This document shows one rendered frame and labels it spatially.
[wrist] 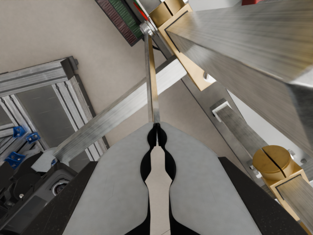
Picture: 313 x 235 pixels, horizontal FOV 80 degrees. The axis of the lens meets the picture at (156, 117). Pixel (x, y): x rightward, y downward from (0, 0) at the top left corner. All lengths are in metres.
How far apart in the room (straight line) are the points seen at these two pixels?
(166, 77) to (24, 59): 1.11
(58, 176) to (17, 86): 0.89
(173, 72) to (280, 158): 0.20
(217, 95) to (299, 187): 0.29
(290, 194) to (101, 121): 0.30
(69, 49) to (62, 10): 0.19
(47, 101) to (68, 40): 0.36
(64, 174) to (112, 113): 0.12
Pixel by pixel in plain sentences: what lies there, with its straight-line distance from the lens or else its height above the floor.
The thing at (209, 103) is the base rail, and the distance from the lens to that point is 0.52.
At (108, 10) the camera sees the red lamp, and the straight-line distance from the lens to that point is 0.45.
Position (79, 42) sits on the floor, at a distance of 1.20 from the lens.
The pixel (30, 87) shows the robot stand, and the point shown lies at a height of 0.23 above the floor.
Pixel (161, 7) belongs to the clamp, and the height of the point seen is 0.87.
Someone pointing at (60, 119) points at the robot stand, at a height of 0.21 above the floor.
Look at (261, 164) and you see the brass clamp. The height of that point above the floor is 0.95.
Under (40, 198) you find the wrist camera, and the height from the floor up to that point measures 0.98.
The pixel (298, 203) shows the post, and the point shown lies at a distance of 0.32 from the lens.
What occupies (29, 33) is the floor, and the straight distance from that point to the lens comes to 1.29.
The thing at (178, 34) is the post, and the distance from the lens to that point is 0.19.
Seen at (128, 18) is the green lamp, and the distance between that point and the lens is 0.45.
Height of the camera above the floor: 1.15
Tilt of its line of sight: 62 degrees down
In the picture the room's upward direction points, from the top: 170 degrees clockwise
